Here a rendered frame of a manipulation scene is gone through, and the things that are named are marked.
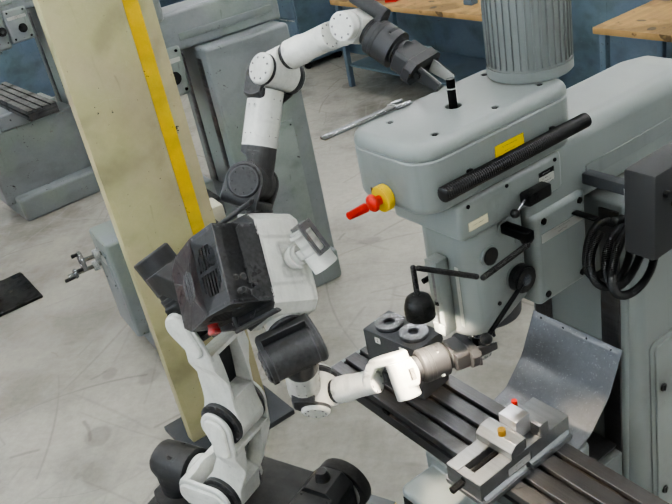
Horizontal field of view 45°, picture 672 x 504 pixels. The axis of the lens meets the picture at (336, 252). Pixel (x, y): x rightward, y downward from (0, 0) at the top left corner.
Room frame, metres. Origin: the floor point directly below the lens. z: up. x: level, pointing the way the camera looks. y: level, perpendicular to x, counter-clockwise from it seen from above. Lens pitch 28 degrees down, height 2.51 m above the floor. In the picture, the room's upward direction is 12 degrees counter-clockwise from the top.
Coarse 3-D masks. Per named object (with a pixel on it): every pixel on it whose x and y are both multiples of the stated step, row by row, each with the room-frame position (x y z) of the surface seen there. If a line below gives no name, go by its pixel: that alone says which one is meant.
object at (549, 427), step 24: (504, 408) 1.69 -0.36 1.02; (528, 408) 1.71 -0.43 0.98; (552, 408) 1.69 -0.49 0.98; (528, 432) 1.61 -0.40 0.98; (552, 432) 1.61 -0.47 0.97; (456, 456) 1.58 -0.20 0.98; (480, 456) 1.57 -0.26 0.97; (504, 456) 1.55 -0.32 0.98; (528, 456) 1.56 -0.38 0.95; (456, 480) 1.54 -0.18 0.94; (480, 480) 1.48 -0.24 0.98; (504, 480) 1.51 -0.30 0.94
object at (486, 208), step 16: (544, 160) 1.68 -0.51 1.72; (512, 176) 1.63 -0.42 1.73; (528, 176) 1.65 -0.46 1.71; (544, 176) 1.67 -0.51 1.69; (560, 176) 1.70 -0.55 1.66; (480, 192) 1.58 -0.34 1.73; (496, 192) 1.59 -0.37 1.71; (512, 192) 1.62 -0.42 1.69; (400, 208) 1.71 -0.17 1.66; (464, 208) 1.54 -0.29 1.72; (480, 208) 1.57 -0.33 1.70; (496, 208) 1.59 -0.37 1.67; (512, 208) 1.62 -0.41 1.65; (432, 224) 1.62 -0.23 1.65; (448, 224) 1.57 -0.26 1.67; (464, 224) 1.54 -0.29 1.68; (480, 224) 1.56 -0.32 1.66; (464, 240) 1.54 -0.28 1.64
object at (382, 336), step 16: (384, 320) 2.08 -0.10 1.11; (400, 320) 2.06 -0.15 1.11; (368, 336) 2.06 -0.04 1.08; (384, 336) 2.01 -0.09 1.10; (400, 336) 1.98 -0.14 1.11; (416, 336) 1.96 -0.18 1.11; (432, 336) 1.96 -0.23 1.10; (368, 352) 2.07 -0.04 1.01; (384, 352) 2.02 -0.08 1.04; (384, 368) 2.03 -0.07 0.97; (432, 384) 1.94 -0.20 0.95
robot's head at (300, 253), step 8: (312, 232) 1.70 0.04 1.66; (296, 240) 1.69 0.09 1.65; (304, 240) 1.68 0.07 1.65; (288, 248) 1.72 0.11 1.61; (296, 248) 1.72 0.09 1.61; (304, 248) 1.68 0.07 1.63; (312, 248) 1.67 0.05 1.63; (320, 248) 1.67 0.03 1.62; (288, 256) 1.71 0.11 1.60; (296, 256) 1.70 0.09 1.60; (304, 256) 1.69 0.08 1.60; (312, 256) 1.66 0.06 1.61; (320, 256) 1.66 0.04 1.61; (328, 256) 1.66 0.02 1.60; (296, 264) 1.70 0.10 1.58; (304, 264) 1.71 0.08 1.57; (312, 264) 1.66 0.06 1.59; (320, 264) 1.65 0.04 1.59; (328, 264) 1.65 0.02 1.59; (320, 272) 1.65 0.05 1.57
